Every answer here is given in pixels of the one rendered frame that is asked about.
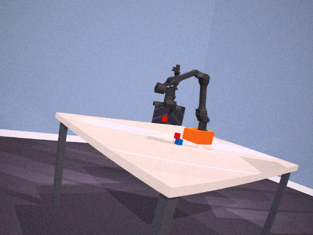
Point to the blue cube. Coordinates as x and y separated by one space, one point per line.
178 142

